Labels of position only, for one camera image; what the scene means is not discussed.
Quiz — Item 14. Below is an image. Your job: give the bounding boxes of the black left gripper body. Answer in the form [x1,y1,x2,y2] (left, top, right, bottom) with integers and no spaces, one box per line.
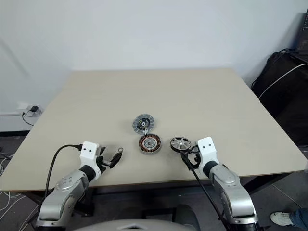
[97,146,114,173]

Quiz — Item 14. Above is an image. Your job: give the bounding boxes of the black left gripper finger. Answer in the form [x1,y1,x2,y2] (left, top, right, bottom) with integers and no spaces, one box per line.
[110,147,125,160]
[109,154,123,167]

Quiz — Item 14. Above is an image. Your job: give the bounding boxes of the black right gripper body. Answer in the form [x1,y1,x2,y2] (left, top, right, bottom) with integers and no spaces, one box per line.
[190,145,202,170]

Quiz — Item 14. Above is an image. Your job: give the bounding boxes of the silver spoked rotor wheel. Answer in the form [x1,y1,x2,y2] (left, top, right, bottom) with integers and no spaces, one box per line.
[170,135,193,153]

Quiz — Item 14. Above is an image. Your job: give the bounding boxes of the copper wound stator housing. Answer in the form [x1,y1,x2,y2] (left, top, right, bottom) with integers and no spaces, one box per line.
[138,134,162,155]

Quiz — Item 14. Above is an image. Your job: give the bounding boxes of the silver round motor cover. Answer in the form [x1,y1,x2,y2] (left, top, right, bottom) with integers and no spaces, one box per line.
[131,114,155,135]

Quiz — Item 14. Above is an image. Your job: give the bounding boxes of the grey rounded shape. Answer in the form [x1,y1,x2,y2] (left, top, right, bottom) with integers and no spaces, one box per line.
[87,217,193,231]

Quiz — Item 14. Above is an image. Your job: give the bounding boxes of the white sneaker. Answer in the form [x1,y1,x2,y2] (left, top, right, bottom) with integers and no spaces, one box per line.
[270,211,294,227]

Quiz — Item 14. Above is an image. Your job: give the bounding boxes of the large black bag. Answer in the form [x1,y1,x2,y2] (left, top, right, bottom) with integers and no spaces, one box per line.
[251,51,308,145]

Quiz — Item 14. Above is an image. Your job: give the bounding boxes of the blue jeans leg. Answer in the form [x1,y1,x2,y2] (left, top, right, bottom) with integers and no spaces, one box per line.
[288,207,308,230]

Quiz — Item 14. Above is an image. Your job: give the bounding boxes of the black equipment rack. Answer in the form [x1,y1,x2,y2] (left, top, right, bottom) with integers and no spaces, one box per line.
[295,12,308,56]

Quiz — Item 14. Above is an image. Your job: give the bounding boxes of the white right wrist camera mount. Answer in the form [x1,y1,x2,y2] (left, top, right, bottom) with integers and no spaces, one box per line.
[196,136,220,174]

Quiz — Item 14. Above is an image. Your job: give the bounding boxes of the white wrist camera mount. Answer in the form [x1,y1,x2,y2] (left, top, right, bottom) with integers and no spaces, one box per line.
[79,141,102,180]
[196,136,220,174]

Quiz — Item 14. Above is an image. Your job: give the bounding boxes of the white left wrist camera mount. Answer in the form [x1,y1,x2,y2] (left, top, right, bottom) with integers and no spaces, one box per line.
[79,141,102,180]

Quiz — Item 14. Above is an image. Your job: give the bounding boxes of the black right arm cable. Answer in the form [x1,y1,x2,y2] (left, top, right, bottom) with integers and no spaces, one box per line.
[184,154,229,231]

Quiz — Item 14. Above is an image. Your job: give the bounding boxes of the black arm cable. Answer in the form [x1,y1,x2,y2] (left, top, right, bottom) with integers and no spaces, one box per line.
[184,154,229,231]
[44,143,84,196]

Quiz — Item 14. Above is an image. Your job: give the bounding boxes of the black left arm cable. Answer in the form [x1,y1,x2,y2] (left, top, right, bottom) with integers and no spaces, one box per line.
[44,143,84,196]

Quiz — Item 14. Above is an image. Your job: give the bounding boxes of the black wall socket cable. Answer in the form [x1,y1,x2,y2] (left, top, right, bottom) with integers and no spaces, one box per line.
[22,110,35,126]

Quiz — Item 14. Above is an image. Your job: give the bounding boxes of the white wall power socket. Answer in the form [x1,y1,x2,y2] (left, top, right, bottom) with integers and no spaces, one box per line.
[16,102,44,118]

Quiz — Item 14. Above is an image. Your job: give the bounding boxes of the white floor cables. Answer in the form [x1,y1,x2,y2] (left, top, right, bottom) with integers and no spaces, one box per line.
[0,146,27,207]

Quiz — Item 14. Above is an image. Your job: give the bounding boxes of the thin white cable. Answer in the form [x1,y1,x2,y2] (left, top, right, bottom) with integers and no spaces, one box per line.
[262,63,308,97]

